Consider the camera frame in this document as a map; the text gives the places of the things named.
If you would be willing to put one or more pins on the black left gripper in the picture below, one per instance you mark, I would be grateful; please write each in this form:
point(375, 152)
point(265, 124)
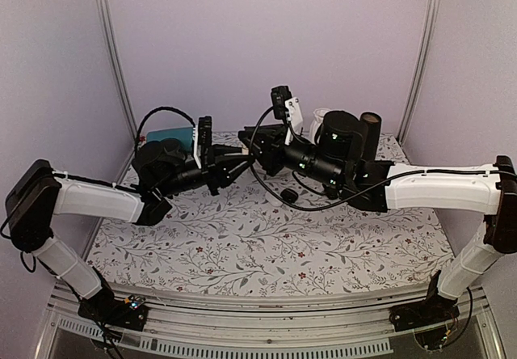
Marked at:
point(223, 165)

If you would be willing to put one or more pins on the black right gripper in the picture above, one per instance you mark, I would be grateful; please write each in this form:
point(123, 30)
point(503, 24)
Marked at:
point(270, 157)

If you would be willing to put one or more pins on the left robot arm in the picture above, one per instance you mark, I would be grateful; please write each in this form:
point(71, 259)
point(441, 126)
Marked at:
point(164, 170)

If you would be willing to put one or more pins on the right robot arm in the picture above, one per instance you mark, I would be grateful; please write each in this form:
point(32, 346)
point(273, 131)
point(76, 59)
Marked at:
point(342, 157)

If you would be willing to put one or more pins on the black glossy earbud case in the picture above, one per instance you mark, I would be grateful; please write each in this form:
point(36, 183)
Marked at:
point(289, 195)

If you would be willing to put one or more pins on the teal cylindrical speaker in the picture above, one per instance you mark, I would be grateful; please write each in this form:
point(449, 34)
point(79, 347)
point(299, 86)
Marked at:
point(184, 135)

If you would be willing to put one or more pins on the white ribbed vase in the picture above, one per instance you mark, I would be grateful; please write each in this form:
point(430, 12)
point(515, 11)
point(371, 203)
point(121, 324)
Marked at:
point(318, 116)

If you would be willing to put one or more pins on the floral patterned table mat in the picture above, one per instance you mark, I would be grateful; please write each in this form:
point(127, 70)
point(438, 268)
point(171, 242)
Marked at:
point(247, 241)

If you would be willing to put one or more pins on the black cylindrical cup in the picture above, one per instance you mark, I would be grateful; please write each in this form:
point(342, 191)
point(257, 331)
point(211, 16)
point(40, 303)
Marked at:
point(373, 123)

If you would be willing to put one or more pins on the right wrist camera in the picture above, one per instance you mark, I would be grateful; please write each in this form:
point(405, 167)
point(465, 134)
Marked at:
point(286, 108)

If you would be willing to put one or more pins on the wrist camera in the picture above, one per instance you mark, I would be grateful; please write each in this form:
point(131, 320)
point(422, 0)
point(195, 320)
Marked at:
point(202, 138)
point(286, 108)

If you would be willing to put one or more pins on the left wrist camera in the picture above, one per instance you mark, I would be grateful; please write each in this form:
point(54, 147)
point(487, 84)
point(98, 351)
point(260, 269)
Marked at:
point(202, 138)

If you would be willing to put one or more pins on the front aluminium rail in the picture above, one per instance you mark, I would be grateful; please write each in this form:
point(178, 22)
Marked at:
point(325, 326)

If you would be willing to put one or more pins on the left aluminium frame post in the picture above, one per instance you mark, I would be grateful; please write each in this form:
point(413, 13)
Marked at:
point(116, 67)

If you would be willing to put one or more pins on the aluminium frame post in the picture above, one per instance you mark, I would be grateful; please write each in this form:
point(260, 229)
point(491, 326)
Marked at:
point(116, 67)
point(430, 19)

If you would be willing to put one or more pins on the right aluminium frame post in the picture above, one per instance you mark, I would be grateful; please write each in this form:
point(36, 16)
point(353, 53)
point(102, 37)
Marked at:
point(430, 19)

